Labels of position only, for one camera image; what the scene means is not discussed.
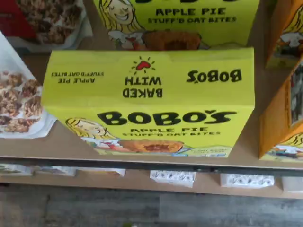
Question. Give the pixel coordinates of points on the black metal shelf rack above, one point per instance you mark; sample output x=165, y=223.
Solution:
x=142, y=163

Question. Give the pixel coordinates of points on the small white box grey label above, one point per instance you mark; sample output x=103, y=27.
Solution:
x=15, y=170

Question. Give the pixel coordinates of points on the small white box blue label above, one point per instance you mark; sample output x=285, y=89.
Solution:
x=55, y=170

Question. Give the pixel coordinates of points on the granola bag red label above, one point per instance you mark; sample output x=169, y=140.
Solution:
x=19, y=101
x=52, y=23

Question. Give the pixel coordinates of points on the yellow Bobo's peanut butter box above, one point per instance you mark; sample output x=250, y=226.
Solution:
x=286, y=28
x=279, y=123

